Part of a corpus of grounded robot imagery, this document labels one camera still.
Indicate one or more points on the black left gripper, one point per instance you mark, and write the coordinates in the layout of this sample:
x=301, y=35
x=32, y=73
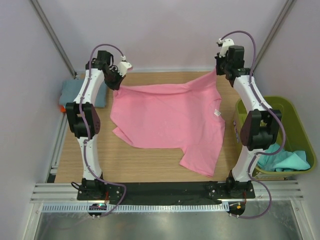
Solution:
x=116, y=86

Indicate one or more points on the green plastic basket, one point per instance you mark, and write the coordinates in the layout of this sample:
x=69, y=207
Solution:
x=296, y=137

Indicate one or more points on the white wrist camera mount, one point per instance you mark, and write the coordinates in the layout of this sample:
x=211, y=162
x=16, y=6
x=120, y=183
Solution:
x=124, y=66
x=224, y=44

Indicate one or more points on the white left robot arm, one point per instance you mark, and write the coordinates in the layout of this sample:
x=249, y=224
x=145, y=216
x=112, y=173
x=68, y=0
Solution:
x=85, y=123

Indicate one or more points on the folded orange t shirt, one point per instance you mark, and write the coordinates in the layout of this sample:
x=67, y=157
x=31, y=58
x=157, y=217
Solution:
x=62, y=109

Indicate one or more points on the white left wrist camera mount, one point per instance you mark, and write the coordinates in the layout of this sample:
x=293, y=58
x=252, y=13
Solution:
x=124, y=66

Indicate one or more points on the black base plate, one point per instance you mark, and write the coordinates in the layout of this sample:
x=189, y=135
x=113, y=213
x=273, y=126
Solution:
x=151, y=191

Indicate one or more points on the teal t shirt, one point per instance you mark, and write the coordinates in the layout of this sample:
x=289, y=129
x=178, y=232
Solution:
x=284, y=161

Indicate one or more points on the aluminium frame rail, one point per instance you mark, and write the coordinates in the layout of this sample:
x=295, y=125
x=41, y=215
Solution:
x=275, y=190

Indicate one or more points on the pink t shirt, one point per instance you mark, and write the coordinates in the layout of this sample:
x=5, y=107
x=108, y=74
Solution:
x=182, y=116

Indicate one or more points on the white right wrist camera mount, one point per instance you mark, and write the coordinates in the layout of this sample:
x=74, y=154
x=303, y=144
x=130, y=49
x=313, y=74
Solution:
x=224, y=44

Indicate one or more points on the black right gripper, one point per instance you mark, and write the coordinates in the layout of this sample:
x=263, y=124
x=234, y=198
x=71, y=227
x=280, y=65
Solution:
x=218, y=59

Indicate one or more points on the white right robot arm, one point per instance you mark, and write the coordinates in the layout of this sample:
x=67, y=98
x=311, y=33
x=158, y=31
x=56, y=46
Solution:
x=261, y=126

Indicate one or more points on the white slotted cable duct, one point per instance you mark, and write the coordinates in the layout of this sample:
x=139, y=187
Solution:
x=100, y=207

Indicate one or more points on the folded grey-blue t shirt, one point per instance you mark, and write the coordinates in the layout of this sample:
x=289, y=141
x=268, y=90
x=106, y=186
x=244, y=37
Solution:
x=72, y=87

